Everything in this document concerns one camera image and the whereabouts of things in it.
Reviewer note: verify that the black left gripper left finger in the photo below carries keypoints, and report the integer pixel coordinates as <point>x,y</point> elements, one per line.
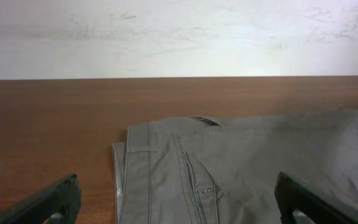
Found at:
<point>58,203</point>

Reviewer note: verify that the grey cargo shorts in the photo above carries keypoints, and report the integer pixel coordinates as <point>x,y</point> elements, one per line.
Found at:
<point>223,170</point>

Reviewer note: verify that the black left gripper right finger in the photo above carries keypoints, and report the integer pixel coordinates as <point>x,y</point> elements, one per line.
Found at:
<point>300,203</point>

